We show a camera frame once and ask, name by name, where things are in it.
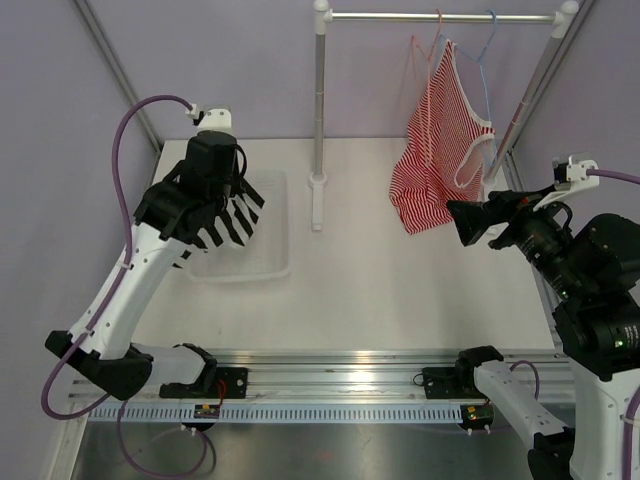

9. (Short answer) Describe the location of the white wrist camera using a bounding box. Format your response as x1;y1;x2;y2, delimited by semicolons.
533;152;599;211
186;103;234;135

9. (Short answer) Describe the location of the blue wire hanger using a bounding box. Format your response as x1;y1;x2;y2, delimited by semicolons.
459;9;498;168

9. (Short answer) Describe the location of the white metal clothes rack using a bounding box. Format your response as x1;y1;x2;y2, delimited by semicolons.
309;1;581;232

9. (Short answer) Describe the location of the left aluminium frame post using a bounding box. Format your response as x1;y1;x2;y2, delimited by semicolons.
70;0;164;156

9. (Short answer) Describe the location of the red white striped tank top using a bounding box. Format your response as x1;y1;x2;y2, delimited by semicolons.
389;40;495;235

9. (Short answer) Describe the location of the black white striped tank top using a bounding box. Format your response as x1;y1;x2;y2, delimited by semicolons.
173;180;265;268

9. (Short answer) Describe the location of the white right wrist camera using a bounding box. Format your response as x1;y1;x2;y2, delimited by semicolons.
533;152;599;211

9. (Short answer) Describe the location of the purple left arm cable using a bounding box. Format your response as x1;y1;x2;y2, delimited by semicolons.
40;94;216;474

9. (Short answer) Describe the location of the aluminium frame post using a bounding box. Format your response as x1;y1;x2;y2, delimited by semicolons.
502;0;601;229
70;0;164;156

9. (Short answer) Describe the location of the pink wire hanger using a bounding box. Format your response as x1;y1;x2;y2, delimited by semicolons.
411;8;443;165

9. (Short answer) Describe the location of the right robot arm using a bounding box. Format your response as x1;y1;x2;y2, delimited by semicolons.
447;189;639;479

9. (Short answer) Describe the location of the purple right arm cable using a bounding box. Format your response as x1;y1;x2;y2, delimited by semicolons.
587;168;640;185

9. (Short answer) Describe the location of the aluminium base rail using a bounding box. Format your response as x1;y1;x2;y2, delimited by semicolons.
64;347;575;404

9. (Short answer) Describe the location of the white plastic basket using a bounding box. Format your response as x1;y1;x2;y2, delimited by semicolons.
179;169;291;283

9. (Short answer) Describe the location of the right aluminium frame post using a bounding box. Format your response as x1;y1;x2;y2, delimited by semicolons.
502;0;601;229

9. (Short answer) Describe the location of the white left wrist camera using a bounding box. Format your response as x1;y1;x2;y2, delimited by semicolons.
186;103;234;135

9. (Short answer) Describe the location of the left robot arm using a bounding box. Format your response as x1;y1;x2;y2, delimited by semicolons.
45;131;246;401

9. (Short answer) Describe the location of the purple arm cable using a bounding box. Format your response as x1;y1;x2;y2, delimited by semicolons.
587;168;640;185
40;94;216;474

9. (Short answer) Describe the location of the white slotted cable duct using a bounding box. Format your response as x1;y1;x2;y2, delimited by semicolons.
89;402;462;424

